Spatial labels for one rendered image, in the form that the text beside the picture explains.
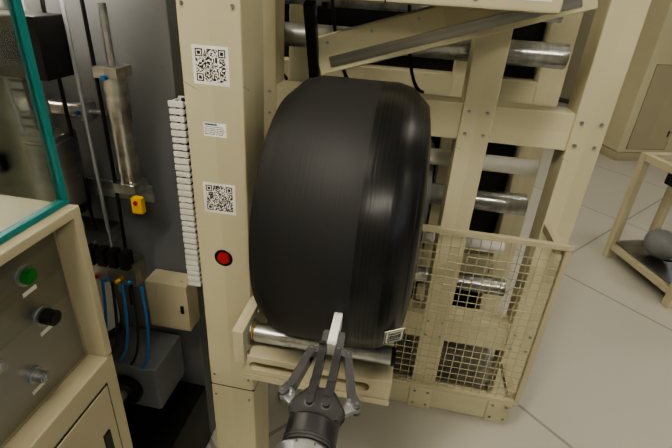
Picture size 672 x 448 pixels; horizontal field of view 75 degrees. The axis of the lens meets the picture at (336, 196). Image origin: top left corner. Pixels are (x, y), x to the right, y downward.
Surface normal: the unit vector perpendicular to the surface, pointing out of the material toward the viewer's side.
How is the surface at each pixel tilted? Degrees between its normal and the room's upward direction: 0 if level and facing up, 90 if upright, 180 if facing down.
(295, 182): 55
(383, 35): 90
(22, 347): 90
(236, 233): 90
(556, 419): 0
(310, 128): 35
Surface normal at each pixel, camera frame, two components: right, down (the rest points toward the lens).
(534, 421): 0.06, -0.90
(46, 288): 0.98, 0.13
